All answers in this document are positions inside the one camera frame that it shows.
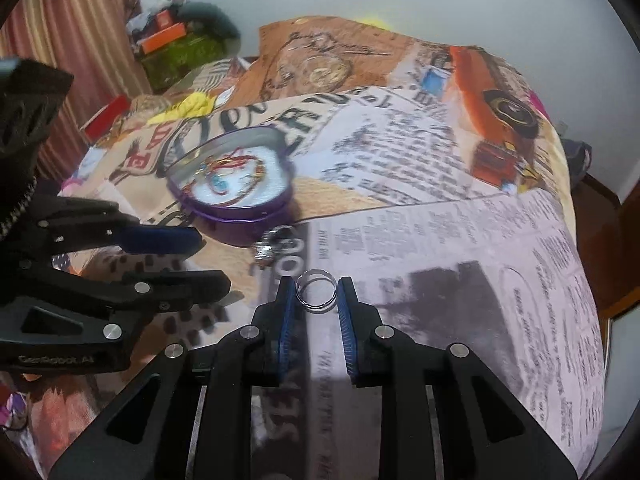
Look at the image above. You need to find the yellow plastic stool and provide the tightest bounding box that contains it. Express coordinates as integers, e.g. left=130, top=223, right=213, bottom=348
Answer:
left=357, top=12, right=397, bottom=29

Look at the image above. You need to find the silver ring with stone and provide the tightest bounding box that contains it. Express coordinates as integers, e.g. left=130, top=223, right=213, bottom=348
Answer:
left=252, top=240, right=277, bottom=266

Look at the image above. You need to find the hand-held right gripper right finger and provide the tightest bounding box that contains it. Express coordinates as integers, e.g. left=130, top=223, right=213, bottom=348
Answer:
left=336, top=276, right=588, bottom=480

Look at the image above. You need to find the pink cloth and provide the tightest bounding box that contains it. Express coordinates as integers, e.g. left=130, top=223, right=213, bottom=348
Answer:
left=530, top=89, right=552, bottom=122

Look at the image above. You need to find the dark jacket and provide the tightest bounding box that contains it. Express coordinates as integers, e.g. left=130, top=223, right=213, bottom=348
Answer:
left=177, top=2, right=242, bottom=57

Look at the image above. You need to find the printed blanket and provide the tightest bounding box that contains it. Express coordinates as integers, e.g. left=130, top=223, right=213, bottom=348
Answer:
left=57, top=17, right=608, bottom=480

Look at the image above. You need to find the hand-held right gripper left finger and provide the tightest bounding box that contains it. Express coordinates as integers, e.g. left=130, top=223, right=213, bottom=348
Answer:
left=47, top=276, right=297, bottom=480

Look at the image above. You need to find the red box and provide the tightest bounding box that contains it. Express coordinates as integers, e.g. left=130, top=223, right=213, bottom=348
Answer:
left=82, top=95, right=132, bottom=142

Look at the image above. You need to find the striped brown curtain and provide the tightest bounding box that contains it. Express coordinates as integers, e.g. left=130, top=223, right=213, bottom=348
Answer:
left=0, top=0, right=151, bottom=181

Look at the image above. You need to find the plain silver ring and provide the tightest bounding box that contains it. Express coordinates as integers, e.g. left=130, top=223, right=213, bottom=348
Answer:
left=295, top=269, right=337, bottom=311

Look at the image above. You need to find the dark bag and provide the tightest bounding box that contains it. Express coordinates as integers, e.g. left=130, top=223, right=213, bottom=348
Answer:
left=560, top=137, right=594, bottom=179

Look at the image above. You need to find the flat orange box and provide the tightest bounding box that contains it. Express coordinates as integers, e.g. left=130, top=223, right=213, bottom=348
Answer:
left=140, top=22, right=187, bottom=54

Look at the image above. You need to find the brown beaded bracelet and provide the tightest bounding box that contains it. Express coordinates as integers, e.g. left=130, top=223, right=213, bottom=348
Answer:
left=182, top=156, right=267, bottom=209

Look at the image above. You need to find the purple heart-shaped tin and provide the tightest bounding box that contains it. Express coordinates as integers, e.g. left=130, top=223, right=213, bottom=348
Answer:
left=165, top=126, right=297, bottom=223

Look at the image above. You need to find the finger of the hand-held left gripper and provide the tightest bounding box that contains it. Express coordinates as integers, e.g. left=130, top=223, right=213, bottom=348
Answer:
left=20, top=199, right=206, bottom=257
left=0, top=260, right=232, bottom=344

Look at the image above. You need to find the yellow cloth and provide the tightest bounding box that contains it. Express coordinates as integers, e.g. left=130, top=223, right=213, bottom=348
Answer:
left=150, top=92, right=217, bottom=124

